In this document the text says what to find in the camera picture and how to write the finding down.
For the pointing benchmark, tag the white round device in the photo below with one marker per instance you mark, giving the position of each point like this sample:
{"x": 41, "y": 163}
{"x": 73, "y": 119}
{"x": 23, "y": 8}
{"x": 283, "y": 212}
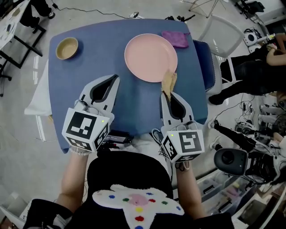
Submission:
{"x": 250, "y": 36}
{"x": 253, "y": 48}

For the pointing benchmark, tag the white mesh office chair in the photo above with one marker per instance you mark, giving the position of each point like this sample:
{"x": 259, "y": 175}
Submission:
{"x": 221, "y": 33}

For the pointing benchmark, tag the pink big plate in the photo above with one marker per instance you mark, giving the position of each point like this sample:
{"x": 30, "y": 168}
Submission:
{"x": 149, "y": 58}

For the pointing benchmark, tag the dark blue seat cloth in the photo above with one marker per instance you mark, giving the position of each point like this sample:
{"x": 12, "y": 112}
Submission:
{"x": 203, "y": 64}

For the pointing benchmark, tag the person's left forearm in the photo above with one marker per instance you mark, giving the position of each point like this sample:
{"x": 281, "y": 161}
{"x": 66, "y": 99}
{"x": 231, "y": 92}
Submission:
{"x": 71, "y": 183}

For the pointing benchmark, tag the black tripod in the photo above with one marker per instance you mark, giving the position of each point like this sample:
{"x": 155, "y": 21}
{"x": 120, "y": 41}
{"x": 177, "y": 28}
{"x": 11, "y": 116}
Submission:
{"x": 178, "y": 18}

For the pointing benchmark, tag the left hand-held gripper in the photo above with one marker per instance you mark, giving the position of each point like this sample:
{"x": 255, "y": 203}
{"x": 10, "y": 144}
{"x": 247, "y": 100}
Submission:
{"x": 82, "y": 125}

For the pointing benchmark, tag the purple cloth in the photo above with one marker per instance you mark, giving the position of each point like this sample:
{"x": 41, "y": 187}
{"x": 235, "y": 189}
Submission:
{"x": 175, "y": 38}

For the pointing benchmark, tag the blue tablecloth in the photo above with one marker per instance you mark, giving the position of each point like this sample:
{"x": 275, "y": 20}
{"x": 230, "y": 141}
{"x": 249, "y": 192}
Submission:
{"x": 89, "y": 67}

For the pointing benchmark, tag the black shirt with plush patch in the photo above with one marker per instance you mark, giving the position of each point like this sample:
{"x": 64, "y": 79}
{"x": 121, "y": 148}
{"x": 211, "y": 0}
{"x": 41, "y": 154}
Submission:
{"x": 129, "y": 174}

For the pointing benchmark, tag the yellow sponge cloth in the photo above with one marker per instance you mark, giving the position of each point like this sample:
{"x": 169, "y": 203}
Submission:
{"x": 168, "y": 80}

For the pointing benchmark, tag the white sheet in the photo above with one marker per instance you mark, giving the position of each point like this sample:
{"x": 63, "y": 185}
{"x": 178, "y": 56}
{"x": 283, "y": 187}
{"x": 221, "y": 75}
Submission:
{"x": 39, "y": 96}

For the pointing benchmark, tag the clear plastic storage drawers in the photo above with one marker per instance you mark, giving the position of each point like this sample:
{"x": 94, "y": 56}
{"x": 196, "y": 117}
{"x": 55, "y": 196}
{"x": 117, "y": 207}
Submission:
{"x": 223, "y": 192}

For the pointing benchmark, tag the white table with black frame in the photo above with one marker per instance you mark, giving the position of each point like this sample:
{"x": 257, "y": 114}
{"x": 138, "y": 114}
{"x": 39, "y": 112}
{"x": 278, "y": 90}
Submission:
{"x": 11, "y": 24}

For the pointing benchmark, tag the white power strip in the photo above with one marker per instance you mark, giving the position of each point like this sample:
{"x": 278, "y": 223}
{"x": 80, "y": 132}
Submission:
{"x": 136, "y": 15}

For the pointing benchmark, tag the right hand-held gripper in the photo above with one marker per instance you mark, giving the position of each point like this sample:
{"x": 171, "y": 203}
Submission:
{"x": 190, "y": 141}

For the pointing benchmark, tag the person's right forearm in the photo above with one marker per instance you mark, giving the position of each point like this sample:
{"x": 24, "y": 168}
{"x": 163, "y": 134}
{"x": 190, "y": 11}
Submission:
{"x": 190, "y": 192}

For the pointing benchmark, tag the black box device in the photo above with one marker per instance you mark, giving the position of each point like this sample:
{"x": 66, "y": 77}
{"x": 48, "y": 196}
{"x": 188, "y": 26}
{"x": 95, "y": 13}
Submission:
{"x": 118, "y": 136}

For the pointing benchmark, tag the light trousers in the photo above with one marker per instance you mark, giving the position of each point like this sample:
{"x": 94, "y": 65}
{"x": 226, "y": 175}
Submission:
{"x": 147, "y": 147}

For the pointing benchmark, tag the brown bowl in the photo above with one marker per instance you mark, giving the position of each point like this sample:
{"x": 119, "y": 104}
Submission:
{"x": 67, "y": 48}

